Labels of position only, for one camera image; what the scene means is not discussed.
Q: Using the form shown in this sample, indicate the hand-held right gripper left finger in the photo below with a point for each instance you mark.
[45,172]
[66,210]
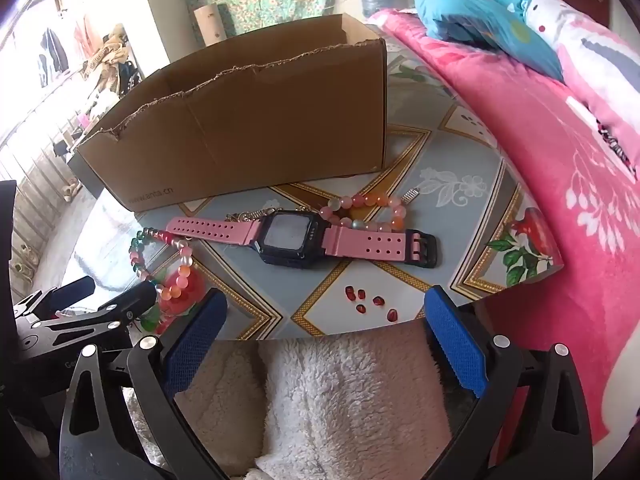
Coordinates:
[196,340]

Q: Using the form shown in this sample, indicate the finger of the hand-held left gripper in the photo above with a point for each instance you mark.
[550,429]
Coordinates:
[140,297]
[75,289]

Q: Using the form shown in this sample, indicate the dark hung garment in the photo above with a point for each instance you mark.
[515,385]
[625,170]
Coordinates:
[52,55]

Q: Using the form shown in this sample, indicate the black smart watch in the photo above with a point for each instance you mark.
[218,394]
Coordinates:
[290,235]

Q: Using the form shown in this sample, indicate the cardboard tube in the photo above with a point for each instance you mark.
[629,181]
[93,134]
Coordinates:
[210,22]

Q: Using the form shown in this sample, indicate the white fleece garment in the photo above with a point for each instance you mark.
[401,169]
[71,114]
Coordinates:
[325,400]

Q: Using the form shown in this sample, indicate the blue quilt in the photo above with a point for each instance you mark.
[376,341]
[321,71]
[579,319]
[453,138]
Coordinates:
[465,15]

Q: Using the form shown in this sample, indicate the bicycle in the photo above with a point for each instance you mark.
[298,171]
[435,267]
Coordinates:
[131,77]

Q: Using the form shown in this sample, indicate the cluttered pile of belongings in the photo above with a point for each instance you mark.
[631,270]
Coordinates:
[107,52]

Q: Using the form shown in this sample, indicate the white pink printed quilt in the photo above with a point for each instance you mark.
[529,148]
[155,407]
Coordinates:
[600,60]

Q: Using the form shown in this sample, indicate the pink floral blanket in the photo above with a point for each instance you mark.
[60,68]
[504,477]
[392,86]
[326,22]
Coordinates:
[525,160]

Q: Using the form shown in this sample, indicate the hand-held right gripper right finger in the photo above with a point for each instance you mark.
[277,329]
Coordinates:
[455,340]

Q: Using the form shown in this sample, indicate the dark grey cabinet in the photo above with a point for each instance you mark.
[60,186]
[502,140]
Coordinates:
[80,172]

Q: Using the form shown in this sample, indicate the pink hung garment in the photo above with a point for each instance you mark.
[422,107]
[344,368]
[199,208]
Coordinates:
[86,35]

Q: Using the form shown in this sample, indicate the brown cardboard box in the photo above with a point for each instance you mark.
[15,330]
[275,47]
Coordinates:
[275,125]

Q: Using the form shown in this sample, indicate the beige slipper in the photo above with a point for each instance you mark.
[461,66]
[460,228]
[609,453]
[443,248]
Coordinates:
[71,191]
[25,260]

